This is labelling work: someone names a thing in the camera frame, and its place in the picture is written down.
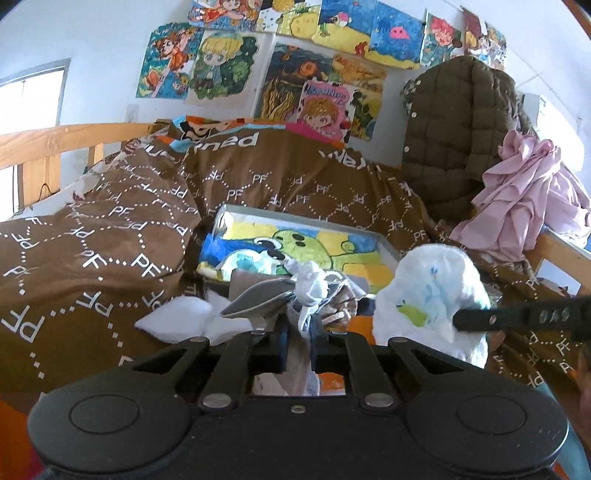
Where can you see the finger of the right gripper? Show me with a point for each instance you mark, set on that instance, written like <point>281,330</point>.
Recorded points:
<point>571,315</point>

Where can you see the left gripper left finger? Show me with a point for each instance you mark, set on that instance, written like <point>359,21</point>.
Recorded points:
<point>270,349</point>

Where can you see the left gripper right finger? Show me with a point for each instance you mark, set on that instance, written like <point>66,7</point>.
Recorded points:
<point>328,348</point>

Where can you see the orange ribbed sock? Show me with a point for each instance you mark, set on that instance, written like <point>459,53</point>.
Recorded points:
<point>331,384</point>

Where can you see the grey white sock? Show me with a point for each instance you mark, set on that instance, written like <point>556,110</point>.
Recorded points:
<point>331,296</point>

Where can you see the white printed soft cloth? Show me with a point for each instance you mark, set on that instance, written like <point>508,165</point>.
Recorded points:
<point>431,284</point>

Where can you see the frog painted storage box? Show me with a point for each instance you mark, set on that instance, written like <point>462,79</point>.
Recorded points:
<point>262,241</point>

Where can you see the pink crumpled garment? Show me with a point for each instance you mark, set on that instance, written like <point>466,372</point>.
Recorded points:
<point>529,189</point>

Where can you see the brown PF patterned duvet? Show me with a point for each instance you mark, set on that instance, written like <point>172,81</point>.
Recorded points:
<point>74,283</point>

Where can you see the olive quilted jacket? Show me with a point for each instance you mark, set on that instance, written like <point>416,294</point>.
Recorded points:
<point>459,114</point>

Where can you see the colourful cartoon pillow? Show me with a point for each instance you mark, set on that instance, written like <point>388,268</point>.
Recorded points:
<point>195,128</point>

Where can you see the pink cartoon boy painting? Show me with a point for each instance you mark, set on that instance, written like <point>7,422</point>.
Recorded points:
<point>327,108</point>

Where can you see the desert landscape painting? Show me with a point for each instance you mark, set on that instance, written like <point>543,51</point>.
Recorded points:
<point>367,80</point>

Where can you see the blond boy cartoon painting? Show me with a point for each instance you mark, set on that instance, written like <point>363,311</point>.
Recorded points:
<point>227,69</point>

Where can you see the starry night style painting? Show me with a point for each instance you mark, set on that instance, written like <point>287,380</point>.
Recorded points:
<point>289,69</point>

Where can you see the red hair face painting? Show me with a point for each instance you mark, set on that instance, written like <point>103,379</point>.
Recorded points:
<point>441,42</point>

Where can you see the orange girl blue painting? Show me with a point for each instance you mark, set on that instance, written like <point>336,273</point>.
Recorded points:
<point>168,60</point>

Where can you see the pink blob blue painting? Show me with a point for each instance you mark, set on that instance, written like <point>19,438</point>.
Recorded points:
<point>396,38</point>

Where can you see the blue sea yellow sand painting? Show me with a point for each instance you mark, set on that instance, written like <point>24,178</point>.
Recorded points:
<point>345,25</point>

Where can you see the black yellow moon painting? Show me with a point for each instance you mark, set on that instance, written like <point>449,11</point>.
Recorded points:
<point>294,18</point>

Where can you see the red hair girl painting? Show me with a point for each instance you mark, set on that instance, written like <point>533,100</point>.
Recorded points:
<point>238,15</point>

